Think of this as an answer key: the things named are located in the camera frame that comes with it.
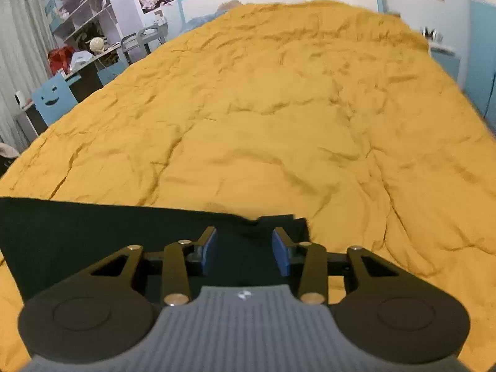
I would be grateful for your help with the dark desk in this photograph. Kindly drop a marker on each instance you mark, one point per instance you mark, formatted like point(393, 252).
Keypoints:
point(83, 79)

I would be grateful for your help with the yellow quilted blanket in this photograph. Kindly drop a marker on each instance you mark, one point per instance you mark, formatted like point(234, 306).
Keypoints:
point(271, 124)

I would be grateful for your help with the blue wardrobe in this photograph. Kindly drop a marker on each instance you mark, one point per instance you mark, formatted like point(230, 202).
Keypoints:
point(480, 46)

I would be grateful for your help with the blue desk drawer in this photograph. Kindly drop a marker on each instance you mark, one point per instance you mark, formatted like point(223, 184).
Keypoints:
point(110, 73)

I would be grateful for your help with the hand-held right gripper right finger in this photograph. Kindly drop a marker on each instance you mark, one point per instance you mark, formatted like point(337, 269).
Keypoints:
point(280, 255)

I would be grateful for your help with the light curtain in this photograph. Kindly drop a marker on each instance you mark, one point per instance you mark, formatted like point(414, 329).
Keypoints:
point(19, 46)

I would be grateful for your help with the grey utility cart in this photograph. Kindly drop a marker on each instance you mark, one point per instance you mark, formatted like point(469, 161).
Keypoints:
point(135, 42)

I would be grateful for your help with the blue pillow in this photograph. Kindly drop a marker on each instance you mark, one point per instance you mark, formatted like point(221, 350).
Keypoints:
point(205, 17)

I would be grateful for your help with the small white camera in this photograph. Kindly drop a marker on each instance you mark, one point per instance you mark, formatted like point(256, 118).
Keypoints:
point(19, 99)

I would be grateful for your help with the white blue bookshelf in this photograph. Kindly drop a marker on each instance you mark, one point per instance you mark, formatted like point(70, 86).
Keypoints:
point(77, 7)

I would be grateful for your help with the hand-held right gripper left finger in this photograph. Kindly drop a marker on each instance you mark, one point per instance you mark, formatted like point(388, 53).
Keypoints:
point(209, 251)

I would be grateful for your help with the cream round ball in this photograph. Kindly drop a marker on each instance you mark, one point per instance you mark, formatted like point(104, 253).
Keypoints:
point(97, 44)

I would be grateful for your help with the white plastic bag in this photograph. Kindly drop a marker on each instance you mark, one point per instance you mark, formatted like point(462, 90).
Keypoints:
point(82, 61)

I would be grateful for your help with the black pants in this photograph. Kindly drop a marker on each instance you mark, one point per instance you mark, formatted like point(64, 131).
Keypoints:
point(58, 240)

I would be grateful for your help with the blue chair with face cutout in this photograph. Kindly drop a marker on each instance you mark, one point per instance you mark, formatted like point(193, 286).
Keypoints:
point(52, 102)

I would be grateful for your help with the blue nightstand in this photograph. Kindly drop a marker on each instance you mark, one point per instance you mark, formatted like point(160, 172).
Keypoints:
point(445, 60)

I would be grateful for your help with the red bag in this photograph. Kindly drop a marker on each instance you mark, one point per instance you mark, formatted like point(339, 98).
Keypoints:
point(60, 60)

